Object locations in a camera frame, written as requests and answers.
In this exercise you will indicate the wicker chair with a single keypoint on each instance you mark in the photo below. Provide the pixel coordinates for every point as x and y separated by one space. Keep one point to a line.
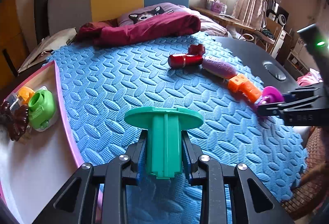
313 188

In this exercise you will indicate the red plastic block toy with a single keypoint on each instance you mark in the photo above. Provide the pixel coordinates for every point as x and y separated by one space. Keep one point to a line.
198 49

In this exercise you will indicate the maroon folded blanket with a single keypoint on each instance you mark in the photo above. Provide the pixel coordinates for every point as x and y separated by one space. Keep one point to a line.
164 25

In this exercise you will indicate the purple box on table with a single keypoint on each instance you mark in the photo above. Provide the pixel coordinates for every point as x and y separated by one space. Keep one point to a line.
216 6

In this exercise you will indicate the wooden side table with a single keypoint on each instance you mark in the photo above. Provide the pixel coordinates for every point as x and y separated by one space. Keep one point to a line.
223 20

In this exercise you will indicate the pink cat pillow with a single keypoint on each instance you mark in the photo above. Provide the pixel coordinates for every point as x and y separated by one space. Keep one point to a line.
145 13

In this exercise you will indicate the beige bag on bed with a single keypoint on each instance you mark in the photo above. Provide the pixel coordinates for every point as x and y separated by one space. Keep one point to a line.
47 46

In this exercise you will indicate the black rolled yoga mat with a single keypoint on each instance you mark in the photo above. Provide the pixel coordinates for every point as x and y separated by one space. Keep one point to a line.
41 19

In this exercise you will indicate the folding chair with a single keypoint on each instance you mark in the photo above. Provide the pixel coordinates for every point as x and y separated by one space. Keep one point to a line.
270 38

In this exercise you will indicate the green plastic spool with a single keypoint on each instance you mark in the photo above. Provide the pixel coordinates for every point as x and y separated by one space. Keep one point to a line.
164 141

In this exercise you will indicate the blue foam puzzle mat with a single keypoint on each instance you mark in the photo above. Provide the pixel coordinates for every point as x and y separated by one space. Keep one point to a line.
111 94

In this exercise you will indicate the magenta plastic spool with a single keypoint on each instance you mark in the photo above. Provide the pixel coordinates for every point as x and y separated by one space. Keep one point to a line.
269 95

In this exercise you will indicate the green white toy camera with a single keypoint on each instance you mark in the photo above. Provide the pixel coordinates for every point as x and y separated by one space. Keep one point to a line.
42 110

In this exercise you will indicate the yellow orange small toy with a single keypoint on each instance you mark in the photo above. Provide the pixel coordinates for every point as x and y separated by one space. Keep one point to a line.
25 94

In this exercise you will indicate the dark brown pumpkin figurine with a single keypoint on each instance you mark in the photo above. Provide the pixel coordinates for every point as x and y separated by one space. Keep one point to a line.
16 123

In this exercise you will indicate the red metal capsule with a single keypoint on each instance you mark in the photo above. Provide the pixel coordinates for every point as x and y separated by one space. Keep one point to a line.
176 61

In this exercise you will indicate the purple perforated oval case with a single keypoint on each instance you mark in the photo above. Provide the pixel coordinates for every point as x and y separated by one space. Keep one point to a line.
219 67

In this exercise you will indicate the pink cloth pile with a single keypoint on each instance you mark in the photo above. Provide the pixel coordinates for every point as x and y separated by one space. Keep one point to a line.
312 77

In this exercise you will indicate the pink striped duvet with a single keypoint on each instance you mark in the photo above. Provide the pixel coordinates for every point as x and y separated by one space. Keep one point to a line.
208 25

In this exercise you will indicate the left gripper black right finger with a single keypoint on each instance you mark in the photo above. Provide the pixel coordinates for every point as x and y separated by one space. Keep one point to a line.
190 158

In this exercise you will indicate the pink edged white tray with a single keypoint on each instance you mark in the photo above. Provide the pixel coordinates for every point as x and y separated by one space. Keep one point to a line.
32 173

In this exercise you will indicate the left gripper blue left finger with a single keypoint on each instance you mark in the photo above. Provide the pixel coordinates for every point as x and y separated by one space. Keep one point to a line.
138 164

